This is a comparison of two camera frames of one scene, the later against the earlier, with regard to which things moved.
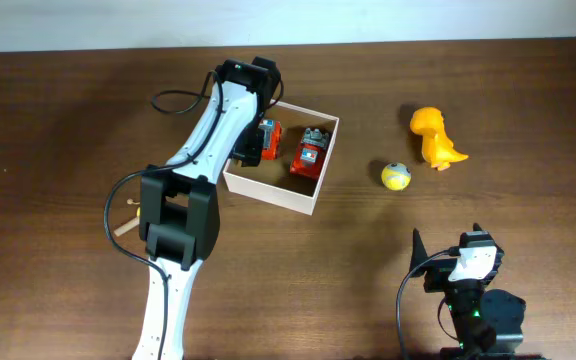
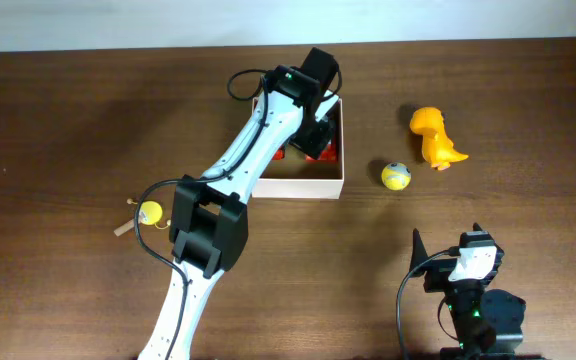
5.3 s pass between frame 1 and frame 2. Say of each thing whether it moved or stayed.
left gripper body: moved
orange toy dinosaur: stayed
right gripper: stayed
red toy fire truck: moved
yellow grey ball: stayed
